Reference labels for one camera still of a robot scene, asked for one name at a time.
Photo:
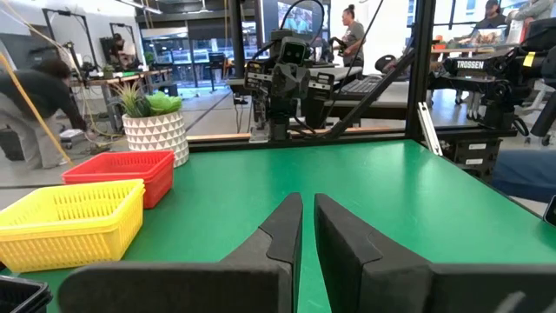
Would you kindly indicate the black robot stand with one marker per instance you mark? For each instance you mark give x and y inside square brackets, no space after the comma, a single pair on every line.
[478,152]

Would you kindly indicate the person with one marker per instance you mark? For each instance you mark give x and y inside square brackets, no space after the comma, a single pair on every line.
[536,8]
[119,48]
[39,91]
[525,174]
[493,15]
[354,39]

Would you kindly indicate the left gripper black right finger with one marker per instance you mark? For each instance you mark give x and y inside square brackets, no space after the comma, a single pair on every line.
[391,287]

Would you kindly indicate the succulent in patterned white pot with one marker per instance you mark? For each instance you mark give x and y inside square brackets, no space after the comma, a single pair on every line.
[156,135]

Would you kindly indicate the black Trossen-labelled robot arm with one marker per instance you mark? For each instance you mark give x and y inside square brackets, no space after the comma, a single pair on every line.
[471,65]

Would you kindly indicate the wooden workbench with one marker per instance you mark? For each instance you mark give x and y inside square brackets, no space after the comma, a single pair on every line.
[121,77]

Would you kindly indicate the black aluminium table frame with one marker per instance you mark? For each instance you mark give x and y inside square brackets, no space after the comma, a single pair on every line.
[421,87]

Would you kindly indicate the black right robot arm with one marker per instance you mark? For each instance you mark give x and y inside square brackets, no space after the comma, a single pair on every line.
[278,117]

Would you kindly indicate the silver aluminium bracket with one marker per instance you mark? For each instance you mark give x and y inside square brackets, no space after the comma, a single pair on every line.
[430,130]

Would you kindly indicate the black plastic basket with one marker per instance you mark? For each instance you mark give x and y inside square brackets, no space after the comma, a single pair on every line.
[21,300]

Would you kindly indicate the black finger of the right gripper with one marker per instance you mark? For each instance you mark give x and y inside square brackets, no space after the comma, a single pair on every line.
[299,82]
[280,82]

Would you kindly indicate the wooden side board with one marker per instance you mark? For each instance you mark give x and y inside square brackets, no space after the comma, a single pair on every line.
[217,137]

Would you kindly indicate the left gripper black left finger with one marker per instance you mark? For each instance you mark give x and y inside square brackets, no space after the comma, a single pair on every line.
[195,287]

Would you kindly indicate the wall display screen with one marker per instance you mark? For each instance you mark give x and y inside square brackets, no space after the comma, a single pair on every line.
[299,17]

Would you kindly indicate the gray laptop computer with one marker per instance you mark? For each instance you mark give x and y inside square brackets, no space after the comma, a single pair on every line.
[360,84]

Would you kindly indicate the yellow tag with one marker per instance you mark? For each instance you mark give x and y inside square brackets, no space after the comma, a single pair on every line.
[528,58]

